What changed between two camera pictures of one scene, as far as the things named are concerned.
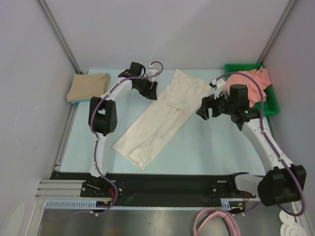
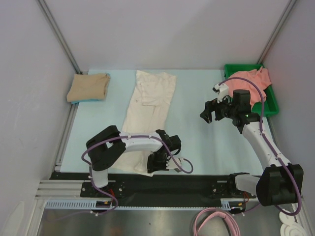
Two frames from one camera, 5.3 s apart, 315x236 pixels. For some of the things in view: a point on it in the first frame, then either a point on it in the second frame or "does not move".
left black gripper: [151, 94] → [151, 167]
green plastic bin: [270, 106] does not move
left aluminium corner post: [44, 5] does not move
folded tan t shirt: [84, 86] does not move
